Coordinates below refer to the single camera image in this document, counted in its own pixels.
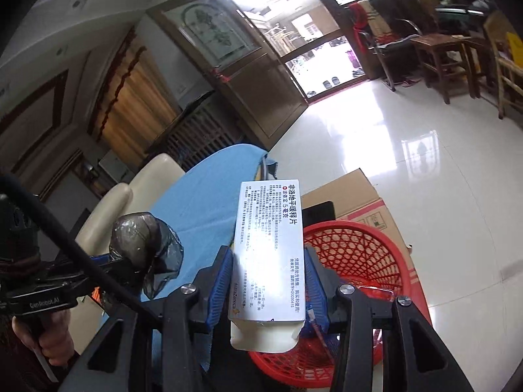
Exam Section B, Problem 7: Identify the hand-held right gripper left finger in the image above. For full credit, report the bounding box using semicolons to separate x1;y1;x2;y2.
59;246;234;392

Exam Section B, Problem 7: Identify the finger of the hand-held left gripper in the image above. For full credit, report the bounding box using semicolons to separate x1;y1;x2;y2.
77;252;123;272

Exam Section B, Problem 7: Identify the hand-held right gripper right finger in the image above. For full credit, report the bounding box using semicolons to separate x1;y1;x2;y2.
303;247;464;392

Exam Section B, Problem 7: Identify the black plastic bag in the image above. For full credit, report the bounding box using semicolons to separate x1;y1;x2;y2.
108;211;184;301

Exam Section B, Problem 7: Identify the white medicine box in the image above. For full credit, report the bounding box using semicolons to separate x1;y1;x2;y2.
228;179;306;354

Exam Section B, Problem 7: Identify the red plastic basket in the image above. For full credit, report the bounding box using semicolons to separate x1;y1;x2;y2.
249;220;426;384

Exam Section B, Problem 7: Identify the person's left hand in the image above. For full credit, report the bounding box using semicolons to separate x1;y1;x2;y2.
12;314;75;372

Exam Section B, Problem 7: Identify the blue tablecloth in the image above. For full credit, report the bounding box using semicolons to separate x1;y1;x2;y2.
151;144;270;372

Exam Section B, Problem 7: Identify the cardboard box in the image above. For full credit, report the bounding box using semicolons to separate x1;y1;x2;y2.
300;167;434;323

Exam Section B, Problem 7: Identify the white air conditioner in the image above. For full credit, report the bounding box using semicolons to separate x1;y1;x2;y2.
98;149;137;184

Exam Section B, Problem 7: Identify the cream leather sofa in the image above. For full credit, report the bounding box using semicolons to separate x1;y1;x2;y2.
74;153;184;352

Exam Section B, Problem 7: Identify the wooden crib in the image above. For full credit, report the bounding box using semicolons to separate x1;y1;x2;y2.
163;98;246;172

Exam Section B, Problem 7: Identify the tan curtain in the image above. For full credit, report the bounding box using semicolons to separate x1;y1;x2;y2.
88;28;180;152

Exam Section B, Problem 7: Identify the red hanging cloth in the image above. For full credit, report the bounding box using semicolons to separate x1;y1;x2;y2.
349;2;370;54

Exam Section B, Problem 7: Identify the wooden stool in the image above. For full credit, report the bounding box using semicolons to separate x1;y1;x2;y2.
411;35;491;105

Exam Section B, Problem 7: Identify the striped towel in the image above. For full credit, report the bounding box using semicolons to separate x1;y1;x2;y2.
360;0;389;45

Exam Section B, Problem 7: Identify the wooden chair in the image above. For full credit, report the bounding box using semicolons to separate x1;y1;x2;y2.
484;10;523;119

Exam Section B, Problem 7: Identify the black cable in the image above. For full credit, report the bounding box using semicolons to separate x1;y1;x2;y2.
0;173;164;327

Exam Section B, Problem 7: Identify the metal frame chair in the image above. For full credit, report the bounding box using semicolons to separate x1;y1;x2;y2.
360;20;426;90

